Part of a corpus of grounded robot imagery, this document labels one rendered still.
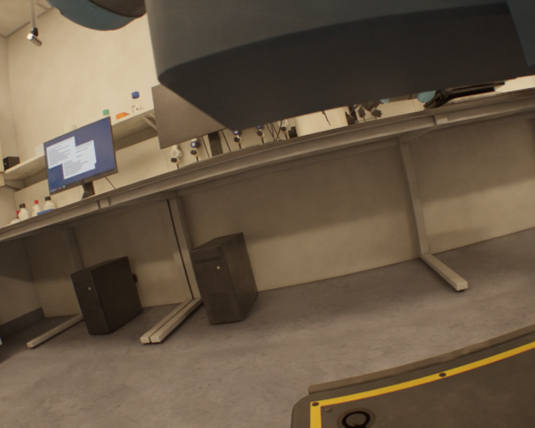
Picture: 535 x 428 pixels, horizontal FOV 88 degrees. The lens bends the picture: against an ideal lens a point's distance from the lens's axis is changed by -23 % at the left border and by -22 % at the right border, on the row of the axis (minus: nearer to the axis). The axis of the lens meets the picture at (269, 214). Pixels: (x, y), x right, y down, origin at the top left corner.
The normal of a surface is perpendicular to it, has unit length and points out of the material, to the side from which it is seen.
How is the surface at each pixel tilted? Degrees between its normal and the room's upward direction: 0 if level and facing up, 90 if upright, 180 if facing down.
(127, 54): 90
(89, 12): 162
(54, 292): 90
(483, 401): 0
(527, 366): 0
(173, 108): 86
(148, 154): 90
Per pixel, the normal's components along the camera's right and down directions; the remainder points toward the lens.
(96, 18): 0.09, 1.00
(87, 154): -0.10, 0.01
